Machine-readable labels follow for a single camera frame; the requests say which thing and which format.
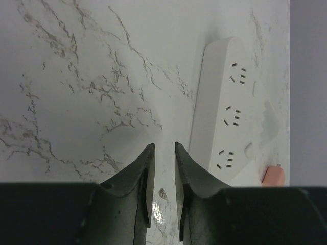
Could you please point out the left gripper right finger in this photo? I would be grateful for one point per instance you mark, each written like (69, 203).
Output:
(201, 202)

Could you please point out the white triangular power strip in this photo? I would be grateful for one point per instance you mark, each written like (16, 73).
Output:
(233, 119)

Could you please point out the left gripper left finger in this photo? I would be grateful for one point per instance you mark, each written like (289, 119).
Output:
(125, 202)

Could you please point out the beige deer cube socket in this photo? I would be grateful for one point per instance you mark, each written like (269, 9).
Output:
(274, 176)

